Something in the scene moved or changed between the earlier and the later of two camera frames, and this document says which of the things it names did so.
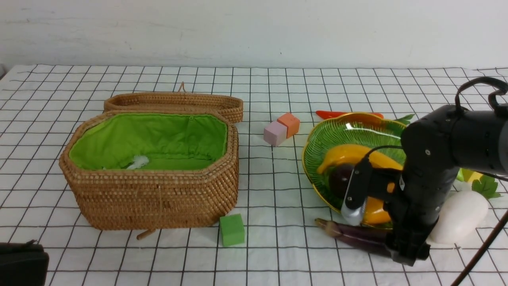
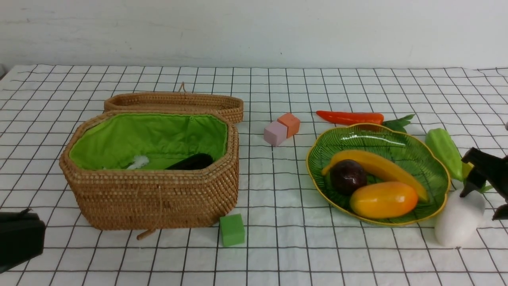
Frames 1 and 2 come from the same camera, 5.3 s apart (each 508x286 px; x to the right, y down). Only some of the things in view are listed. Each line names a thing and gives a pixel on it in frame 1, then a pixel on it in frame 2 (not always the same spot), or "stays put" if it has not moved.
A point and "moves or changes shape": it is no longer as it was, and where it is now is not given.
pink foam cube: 275,134 stays put
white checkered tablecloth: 285,244 stays put
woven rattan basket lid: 231,105 stays put
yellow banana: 341,152 moves or changes shape
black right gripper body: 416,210 → 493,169
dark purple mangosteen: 339,175 stays put
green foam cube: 232,229 stays put
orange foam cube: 292,122 stays put
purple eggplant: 378,240 → 193,161
